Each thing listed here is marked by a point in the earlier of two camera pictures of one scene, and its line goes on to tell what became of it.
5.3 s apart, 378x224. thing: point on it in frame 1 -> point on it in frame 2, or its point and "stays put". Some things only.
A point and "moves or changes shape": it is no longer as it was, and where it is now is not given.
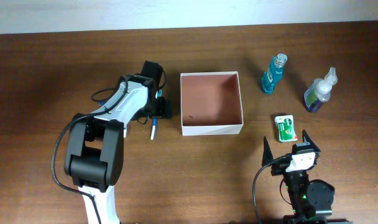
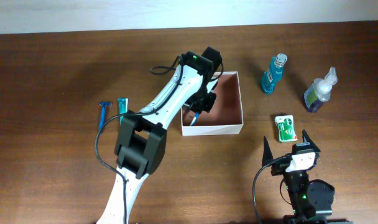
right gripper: (279, 168) stays put
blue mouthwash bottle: (274, 73) stays put
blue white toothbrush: (158, 94) moves or changes shape
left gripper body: (159, 108) -> (202, 100)
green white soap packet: (285, 127) stays put
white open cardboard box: (211, 103) stays put
